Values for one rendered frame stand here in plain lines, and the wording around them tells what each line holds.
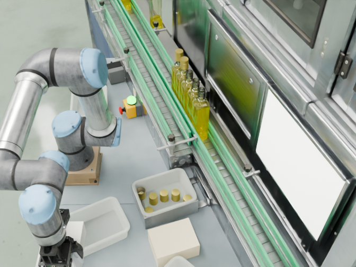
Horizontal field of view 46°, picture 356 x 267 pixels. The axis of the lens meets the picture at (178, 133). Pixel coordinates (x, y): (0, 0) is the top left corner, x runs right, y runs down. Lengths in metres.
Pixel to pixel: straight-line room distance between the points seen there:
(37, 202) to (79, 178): 0.85
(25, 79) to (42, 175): 0.34
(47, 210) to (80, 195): 0.85
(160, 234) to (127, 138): 0.57
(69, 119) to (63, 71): 0.41
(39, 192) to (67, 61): 0.45
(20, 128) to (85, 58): 0.28
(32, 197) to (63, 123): 0.72
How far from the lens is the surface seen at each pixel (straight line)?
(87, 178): 1.80
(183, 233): 1.59
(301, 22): 1.27
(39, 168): 1.04
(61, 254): 1.13
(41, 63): 1.29
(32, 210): 0.96
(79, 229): 1.30
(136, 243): 1.66
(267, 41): 1.40
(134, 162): 1.88
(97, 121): 1.51
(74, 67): 1.27
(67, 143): 1.68
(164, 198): 1.70
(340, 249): 0.63
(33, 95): 1.24
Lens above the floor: 2.21
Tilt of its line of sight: 47 degrees down
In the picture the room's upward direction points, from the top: straight up
